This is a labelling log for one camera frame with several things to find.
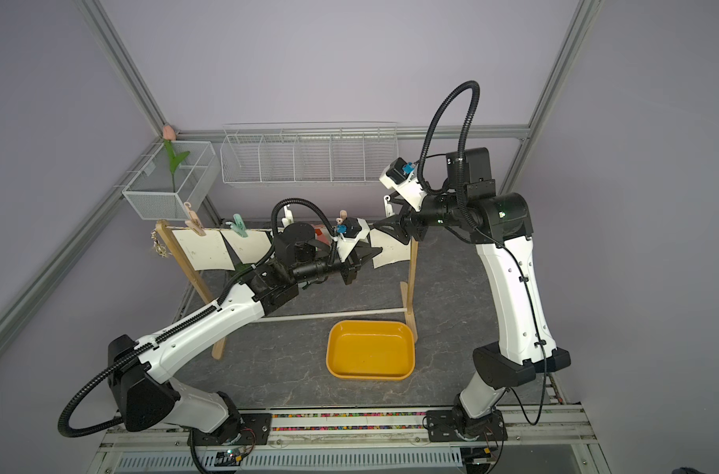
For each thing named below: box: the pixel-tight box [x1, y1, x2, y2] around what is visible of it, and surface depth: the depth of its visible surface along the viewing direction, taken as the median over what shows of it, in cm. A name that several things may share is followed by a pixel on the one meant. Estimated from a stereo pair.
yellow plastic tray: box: [325, 319, 416, 382], surface depth 88 cm
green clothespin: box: [225, 213, 249, 238], surface depth 61 cm
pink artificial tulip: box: [162, 125, 191, 193], surface depth 92 cm
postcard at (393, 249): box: [369, 228, 412, 269], surface depth 68 cm
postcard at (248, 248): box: [219, 229, 273, 264], surface depth 63 cm
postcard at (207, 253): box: [171, 229, 236, 272], surface depth 65 cm
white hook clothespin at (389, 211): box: [383, 194, 397, 218], surface depth 59 cm
